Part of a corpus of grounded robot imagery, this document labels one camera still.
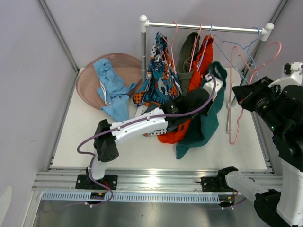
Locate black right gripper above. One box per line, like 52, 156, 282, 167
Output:
232, 75, 286, 134

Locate pink hanger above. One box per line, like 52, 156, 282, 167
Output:
227, 41, 282, 145
163, 21, 178, 74
189, 23, 203, 72

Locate dark teal shorts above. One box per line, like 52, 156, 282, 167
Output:
176, 61, 227, 159

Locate blue hanger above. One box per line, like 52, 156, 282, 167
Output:
197, 24, 213, 71
214, 27, 261, 83

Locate light blue shorts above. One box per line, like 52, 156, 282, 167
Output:
93, 58, 137, 122

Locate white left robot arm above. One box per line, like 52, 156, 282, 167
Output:
86, 88, 216, 189

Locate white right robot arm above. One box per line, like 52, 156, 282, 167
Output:
216, 77, 303, 227

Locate patterned blue orange shorts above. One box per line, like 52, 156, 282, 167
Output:
132, 31, 183, 137

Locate olive green shorts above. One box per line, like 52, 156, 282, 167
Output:
176, 32, 200, 96

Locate silver white clothes rack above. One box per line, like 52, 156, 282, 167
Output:
132, 15, 275, 135

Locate pink translucent plastic basin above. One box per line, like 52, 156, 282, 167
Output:
76, 53, 142, 110

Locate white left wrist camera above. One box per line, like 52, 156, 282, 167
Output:
201, 73, 223, 101

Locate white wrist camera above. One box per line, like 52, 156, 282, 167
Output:
268, 62, 303, 90
201, 73, 223, 101

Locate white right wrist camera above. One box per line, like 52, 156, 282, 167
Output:
268, 62, 303, 90

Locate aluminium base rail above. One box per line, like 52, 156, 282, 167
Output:
32, 169, 217, 194

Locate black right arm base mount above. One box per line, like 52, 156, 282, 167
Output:
196, 176, 229, 192

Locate grey slotted cable duct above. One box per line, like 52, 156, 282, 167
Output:
41, 191, 220, 204

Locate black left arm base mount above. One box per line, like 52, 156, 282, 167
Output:
75, 167, 118, 190

